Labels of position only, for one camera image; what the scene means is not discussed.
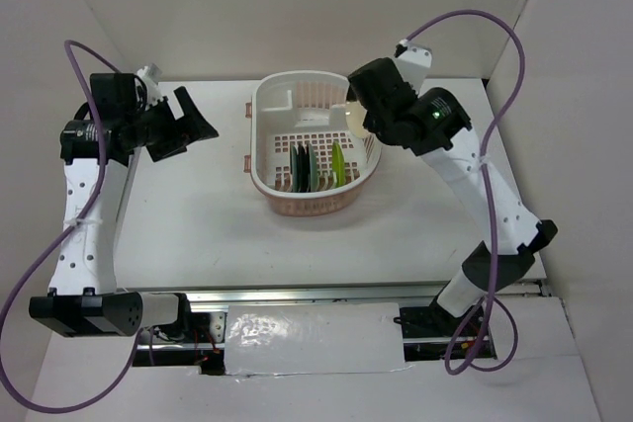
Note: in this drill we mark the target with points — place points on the white cover sheet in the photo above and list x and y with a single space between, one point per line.
315 339

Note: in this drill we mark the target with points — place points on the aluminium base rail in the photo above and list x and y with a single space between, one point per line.
426 333

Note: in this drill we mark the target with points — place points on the black glossy plate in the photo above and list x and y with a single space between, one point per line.
314 174

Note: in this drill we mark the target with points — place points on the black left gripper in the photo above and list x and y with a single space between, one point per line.
197 127

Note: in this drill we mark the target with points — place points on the green plastic plate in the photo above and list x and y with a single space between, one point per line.
338 164

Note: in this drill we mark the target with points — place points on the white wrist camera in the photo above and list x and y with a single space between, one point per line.
413 62
150 76

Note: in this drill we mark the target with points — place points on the pink and white dish rack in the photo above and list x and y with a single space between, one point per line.
302 107

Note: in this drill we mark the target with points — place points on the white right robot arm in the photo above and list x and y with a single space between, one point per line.
435 127

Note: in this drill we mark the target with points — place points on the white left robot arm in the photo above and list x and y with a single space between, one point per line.
98 148

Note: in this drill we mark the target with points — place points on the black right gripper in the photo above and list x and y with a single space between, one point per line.
368 121

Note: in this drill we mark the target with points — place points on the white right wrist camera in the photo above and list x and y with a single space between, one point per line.
413 62

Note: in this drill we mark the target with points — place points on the small blue floral plate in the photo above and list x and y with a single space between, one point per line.
294 171

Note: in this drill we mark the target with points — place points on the large blue floral plate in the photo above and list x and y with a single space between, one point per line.
303 169

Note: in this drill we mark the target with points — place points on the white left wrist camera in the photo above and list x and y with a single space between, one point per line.
150 76

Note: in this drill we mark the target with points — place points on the cream translucent plate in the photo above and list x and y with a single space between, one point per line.
355 115

